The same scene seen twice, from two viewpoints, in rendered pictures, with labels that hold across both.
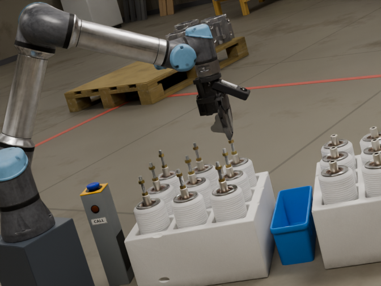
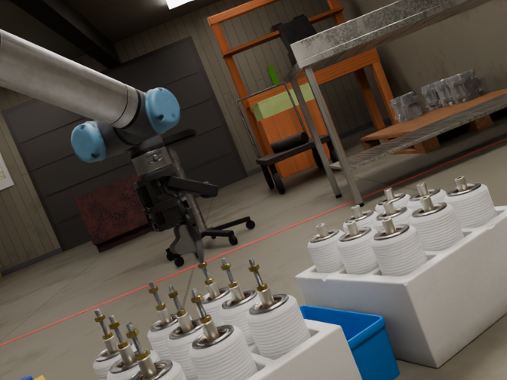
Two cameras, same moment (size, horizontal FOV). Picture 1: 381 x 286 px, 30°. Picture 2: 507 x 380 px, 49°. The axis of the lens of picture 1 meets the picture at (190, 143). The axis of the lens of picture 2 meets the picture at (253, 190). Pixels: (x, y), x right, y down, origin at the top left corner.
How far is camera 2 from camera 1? 1.39 m
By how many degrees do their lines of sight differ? 45
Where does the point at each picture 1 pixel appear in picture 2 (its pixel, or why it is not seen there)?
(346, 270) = (466, 355)
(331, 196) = (409, 260)
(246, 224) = (333, 335)
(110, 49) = (56, 80)
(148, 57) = (115, 103)
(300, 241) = (382, 347)
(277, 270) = not seen: outside the picture
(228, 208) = (294, 323)
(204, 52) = not seen: hidden behind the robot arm
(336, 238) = (438, 314)
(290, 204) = not seen: hidden behind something
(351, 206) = (443, 262)
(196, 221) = (250, 366)
